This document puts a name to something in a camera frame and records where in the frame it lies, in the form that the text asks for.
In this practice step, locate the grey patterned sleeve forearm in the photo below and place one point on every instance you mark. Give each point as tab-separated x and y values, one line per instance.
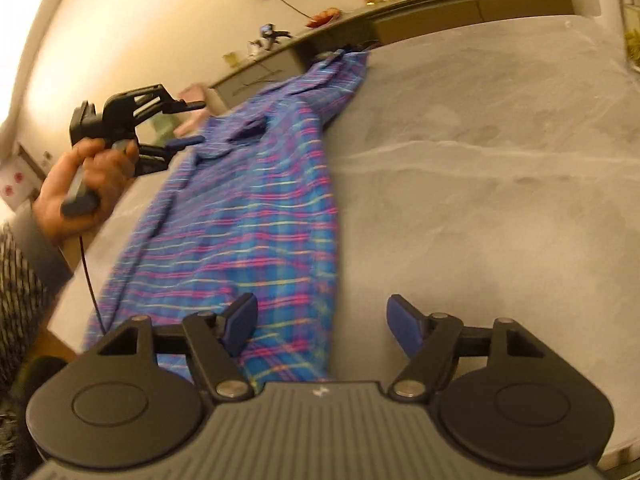
33	272

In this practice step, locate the red fruit plate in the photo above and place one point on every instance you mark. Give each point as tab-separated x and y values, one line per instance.
325	17

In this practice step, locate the yellow cup on cabinet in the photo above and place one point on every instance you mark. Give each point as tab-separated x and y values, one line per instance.
232	59

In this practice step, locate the blue pink plaid shirt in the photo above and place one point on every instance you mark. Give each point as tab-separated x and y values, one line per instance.
249	210

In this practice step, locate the person's left hand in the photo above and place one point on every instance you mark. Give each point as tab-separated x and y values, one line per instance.
105	172

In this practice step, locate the long grey sideboard cabinet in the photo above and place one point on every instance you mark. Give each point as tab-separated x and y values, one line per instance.
370	27

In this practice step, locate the black handheld gripper on cabinet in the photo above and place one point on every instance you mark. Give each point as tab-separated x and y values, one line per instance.
271	36

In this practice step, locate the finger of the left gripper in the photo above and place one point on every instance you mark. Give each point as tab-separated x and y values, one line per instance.
181	106
154	159

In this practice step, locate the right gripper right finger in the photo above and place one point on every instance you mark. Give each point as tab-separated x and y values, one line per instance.
498	394

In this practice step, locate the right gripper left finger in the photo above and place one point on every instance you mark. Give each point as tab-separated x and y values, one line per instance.
142	390

